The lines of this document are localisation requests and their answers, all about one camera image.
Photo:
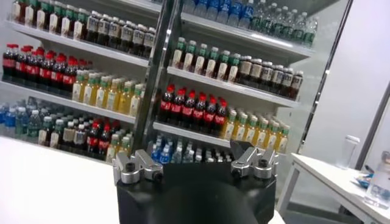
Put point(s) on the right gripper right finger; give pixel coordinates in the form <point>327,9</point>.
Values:
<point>257,162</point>

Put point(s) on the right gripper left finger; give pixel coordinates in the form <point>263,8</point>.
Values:
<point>134,165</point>

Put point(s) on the small yellow tea bottle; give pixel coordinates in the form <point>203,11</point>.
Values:
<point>125,146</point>
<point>111,152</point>

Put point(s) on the small blue water bottle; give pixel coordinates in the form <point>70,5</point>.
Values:
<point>165,155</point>
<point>10,121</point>
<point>156,153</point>
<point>3,117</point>

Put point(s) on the green cap yellow tea bottle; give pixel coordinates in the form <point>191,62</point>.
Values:
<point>101,95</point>
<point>283,141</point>
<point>135,105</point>
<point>112,99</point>
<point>89,92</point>
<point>272,139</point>
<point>240,131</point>
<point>250,134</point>
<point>228,129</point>
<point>261,137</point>
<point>125,102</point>
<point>77,89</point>

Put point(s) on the small red cap cola bottle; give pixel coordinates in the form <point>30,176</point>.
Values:
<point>92,141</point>
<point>103,144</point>

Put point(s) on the small clear green water bottle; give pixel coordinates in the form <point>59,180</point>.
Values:
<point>22,123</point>
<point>34,126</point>
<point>176,156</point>
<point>188,156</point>

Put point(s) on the small green cap tea bottle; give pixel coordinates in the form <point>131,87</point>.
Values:
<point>210,158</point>
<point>198,156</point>
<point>55,140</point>
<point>43,137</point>

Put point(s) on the small white cap dark bottle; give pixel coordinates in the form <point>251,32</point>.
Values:
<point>80,138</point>
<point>68,135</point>

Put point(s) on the white side table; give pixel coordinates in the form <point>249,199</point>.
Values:
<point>323,170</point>

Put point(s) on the white drinks shelf unit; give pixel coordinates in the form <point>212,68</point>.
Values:
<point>243,90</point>
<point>45,95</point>

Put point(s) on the white cap black label bottle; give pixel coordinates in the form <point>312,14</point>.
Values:
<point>296,82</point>
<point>137,36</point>
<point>286,79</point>
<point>149,39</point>
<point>277,77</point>
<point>114,30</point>
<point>103,29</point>
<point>126,35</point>
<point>92,25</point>
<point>266,74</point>

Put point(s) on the tall clear white-capped bottle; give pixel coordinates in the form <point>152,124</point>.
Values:
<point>347,152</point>

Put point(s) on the beige label dark bottle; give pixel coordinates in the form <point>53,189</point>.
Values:
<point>244,68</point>
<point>256,71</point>

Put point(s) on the small blue packet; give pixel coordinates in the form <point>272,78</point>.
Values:
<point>364,182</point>

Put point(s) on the clear grey-lidded water bottle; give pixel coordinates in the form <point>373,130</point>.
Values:
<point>377,185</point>

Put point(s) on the clear green label water bottle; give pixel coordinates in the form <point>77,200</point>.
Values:
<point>278,25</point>
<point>268,22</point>
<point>257,21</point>
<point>310,35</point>
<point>300,32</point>
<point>288,29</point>

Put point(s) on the dark slanted wall post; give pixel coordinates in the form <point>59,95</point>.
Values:
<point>374,131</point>

